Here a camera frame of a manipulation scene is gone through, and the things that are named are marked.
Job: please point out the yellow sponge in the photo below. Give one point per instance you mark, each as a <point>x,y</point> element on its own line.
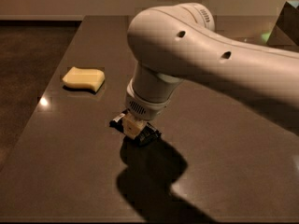
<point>79,78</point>

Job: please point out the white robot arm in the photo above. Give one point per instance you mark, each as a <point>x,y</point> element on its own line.
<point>179,42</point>

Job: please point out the black rxbar chocolate wrapper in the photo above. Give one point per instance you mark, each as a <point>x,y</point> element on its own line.
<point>147,135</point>

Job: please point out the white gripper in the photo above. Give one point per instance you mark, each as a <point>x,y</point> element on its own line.
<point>146,110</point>

